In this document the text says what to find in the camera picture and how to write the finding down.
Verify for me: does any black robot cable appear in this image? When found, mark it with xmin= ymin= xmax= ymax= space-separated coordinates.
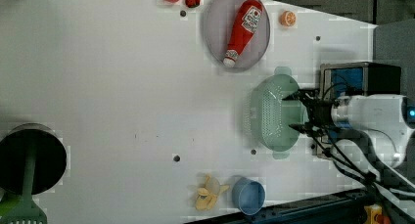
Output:
xmin=309 ymin=129 xmax=415 ymax=199

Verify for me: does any blue cup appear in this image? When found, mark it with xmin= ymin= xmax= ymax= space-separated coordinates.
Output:
xmin=231 ymin=176 xmax=266 ymax=215

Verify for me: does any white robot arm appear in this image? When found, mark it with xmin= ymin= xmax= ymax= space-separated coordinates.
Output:
xmin=284 ymin=89 xmax=414 ymax=167

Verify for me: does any black round pan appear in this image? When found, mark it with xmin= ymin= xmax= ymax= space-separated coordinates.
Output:
xmin=0 ymin=123 xmax=68 ymax=195

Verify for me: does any grey side table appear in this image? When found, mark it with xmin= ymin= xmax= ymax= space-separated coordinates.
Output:
xmin=373 ymin=19 xmax=415 ymax=98

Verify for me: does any red ketchup bottle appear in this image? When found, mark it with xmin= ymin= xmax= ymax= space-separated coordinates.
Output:
xmin=223 ymin=0 xmax=263 ymax=67

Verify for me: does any orange slice toy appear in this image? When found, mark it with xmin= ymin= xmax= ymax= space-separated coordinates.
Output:
xmin=279 ymin=11 xmax=297 ymax=26

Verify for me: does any grey round plate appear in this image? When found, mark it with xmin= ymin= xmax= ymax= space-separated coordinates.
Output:
xmin=204 ymin=0 xmax=270 ymax=69

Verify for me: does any dark red strawberry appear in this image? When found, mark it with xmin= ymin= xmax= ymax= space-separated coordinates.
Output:
xmin=185 ymin=0 xmax=201 ymax=8

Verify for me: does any green plastic strainer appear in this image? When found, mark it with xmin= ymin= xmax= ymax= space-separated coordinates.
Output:
xmin=249 ymin=67 xmax=307 ymax=159

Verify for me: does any green spatula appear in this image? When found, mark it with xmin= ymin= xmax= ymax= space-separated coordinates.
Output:
xmin=1 ymin=146 xmax=47 ymax=224

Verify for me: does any black toaster oven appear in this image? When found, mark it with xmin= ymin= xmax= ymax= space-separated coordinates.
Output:
xmin=320 ymin=62 xmax=401 ymax=145

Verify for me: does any yellow banana toy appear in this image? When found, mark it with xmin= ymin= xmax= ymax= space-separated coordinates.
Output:
xmin=195 ymin=174 xmax=230 ymax=210

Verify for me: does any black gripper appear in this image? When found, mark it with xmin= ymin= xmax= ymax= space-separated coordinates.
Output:
xmin=284 ymin=89 xmax=335 ymax=136

